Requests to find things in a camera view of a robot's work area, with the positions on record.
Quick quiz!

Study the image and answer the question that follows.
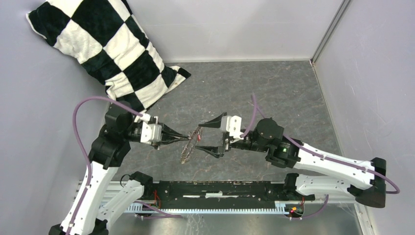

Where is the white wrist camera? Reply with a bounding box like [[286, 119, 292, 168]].
[[140, 113, 154, 145], [219, 116, 243, 140]]

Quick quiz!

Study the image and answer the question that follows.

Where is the black white checkered pillow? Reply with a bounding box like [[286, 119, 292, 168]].
[[26, 0, 191, 112]]

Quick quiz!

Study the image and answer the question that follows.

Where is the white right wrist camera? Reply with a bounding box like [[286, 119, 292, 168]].
[[219, 116, 243, 140]]

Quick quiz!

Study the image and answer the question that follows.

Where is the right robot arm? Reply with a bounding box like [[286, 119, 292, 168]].
[[196, 113, 387, 208]]

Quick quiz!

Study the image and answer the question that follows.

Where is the aluminium rail frame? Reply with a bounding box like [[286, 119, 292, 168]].
[[73, 180, 368, 204]]

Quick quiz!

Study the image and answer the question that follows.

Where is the white toothed cable duct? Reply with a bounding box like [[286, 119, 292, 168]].
[[124, 203, 289, 215]]

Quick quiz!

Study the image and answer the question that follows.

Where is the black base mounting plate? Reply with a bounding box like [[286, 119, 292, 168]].
[[139, 181, 315, 209]]

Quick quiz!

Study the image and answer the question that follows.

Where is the large ring of keyrings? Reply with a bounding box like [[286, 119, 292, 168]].
[[180, 126, 204, 165]]

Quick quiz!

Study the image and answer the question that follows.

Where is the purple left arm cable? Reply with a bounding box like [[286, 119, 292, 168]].
[[65, 95, 182, 235]]

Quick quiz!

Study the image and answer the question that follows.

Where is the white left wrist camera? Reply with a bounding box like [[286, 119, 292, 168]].
[[140, 113, 154, 145]]

